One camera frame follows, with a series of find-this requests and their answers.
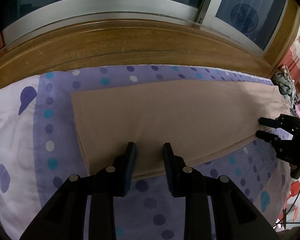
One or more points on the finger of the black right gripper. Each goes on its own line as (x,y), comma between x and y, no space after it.
(282,147)
(288,123)

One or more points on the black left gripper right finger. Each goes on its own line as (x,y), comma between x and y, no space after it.
(176,171)

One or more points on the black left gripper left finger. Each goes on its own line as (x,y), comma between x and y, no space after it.
(120,172)

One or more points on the beige brown garment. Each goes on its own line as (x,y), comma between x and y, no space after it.
(202,120)

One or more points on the red plastic stool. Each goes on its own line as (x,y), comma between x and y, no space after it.
(294,189)

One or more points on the grey knit garment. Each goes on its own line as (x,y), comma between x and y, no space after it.
(286,86)

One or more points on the white star patterned garment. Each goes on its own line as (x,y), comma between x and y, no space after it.
(285,70)

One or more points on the red floral curtain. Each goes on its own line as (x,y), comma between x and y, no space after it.
(292,60)

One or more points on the wooden window frame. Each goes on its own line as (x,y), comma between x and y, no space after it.
(72,34)

